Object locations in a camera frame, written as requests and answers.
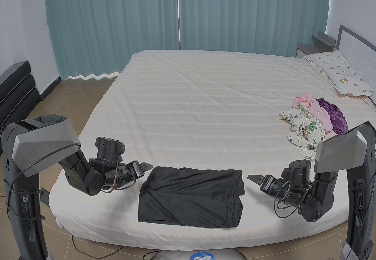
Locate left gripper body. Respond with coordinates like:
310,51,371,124
117,163,135,189

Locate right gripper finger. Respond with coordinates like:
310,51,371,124
247,174,266,186

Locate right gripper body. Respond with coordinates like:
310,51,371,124
270,179,290,200

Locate black trousers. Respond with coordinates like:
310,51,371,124
137,166,246,229

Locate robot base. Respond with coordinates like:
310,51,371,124
150,248,247,260

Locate bed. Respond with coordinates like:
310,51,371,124
48,25,376,248

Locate white printed pyjama top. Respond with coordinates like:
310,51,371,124
278,104,326,163

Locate black power adapter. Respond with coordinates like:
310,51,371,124
40,188,51,207

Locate pink garment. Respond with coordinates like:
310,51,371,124
292,94,334,133

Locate purple garment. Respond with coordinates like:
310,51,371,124
316,98,348,136

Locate white printed pillow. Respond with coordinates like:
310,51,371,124
303,51,374,97

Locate dark grey chest of drawers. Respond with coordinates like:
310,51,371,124
0,61,42,127

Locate grey bedside table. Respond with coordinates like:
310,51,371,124
297,31,336,58

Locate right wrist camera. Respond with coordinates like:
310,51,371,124
261,175,273,194

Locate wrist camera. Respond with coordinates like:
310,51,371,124
131,161,143,179
261,175,273,194

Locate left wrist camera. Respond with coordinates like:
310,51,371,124
131,161,143,179

